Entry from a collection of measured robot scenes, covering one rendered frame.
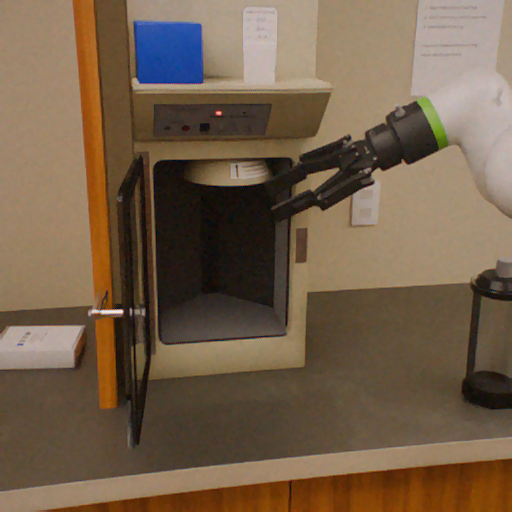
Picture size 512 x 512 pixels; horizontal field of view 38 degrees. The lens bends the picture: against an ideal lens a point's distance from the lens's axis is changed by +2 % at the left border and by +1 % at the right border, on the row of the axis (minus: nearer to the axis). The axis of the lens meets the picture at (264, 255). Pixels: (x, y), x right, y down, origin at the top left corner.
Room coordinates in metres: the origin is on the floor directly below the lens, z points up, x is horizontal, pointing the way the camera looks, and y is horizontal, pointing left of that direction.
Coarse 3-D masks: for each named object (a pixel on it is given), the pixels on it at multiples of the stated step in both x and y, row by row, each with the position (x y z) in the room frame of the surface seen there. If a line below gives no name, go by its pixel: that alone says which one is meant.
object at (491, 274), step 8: (496, 264) 1.25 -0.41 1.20; (504, 264) 1.24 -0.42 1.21; (488, 272) 1.26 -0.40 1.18; (496, 272) 1.25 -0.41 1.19; (504, 272) 1.24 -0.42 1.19; (480, 280) 1.24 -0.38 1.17; (488, 280) 1.23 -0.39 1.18; (496, 280) 1.22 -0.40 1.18; (504, 280) 1.22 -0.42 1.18; (488, 288) 1.22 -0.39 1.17; (496, 288) 1.21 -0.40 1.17; (504, 288) 1.21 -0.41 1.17
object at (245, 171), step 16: (192, 160) 1.38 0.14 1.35; (208, 160) 1.35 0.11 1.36; (224, 160) 1.35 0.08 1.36; (240, 160) 1.35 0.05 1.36; (256, 160) 1.37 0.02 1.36; (192, 176) 1.36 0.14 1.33; (208, 176) 1.34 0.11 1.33; (224, 176) 1.33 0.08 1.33; (240, 176) 1.34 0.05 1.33; (256, 176) 1.35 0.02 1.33; (272, 176) 1.40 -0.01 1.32
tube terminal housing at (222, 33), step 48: (144, 0) 1.29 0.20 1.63; (192, 0) 1.30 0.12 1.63; (240, 0) 1.32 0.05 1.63; (288, 0) 1.34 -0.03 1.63; (240, 48) 1.32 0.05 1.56; (288, 48) 1.34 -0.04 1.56; (144, 144) 1.29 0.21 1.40; (192, 144) 1.30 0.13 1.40; (240, 144) 1.32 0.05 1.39; (288, 144) 1.34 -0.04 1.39; (288, 336) 1.34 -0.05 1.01
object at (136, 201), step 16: (128, 176) 1.07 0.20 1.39; (128, 240) 1.00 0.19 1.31; (128, 256) 1.00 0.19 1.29; (144, 256) 1.24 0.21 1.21; (144, 272) 1.23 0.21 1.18; (144, 288) 1.22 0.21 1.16; (144, 304) 1.21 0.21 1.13; (144, 320) 1.20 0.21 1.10; (128, 336) 0.96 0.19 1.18; (128, 352) 0.96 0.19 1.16; (144, 352) 1.18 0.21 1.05; (128, 368) 0.96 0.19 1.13; (144, 368) 1.17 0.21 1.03; (128, 384) 0.96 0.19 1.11; (128, 400) 0.96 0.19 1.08; (128, 416) 0.96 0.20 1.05; (128, 432) 0.96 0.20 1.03; (128, 448) 0.97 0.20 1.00
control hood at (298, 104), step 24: (144, 96) 1.18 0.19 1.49; (168, 96) 1.19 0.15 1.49; (192, 96) 1.20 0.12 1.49; (216, 96) 1.20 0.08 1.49; (240, 96) 1.21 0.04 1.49; (264, 96) 1.22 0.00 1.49; (288, 96) 1.23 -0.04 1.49; (312, 96) 1.24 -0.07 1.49; (144, 120) 1.22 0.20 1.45; (288, 120) 1.28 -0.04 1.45; (312, 120) 1.28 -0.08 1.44
